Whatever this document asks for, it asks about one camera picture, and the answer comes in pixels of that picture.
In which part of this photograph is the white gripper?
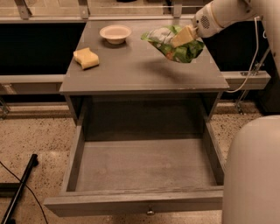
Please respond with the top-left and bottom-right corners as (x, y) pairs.
(171, 2), (223, 47)

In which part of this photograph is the green rice chip bag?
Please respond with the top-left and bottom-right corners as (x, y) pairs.
(141, 25), (204, 63)

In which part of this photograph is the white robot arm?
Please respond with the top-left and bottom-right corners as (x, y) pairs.
(192, 0), (280, 224)

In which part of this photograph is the grey cabinet counter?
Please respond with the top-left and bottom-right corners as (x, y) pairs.
(59, 18), (228, 119)

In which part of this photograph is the open grey top drawer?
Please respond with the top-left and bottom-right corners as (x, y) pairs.
(43, 99), (227, 218)

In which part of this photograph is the white paper bowl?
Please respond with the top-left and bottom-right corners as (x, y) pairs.
(100, 24), (131, 45)

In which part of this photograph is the yellow sponge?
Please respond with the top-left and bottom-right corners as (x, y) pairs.
(73, 47), (100, 69)

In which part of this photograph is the black stand leg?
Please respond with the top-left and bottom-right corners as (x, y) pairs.
(1, 154), (39, 224)

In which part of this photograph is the white cable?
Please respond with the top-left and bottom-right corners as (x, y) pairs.
(224, 16), (268, 95)

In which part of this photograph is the metal railing frame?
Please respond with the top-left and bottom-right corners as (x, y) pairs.
(0, 0), (272, 121)

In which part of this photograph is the thin black cable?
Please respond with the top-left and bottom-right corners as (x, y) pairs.
(0, 161), (49, 224)

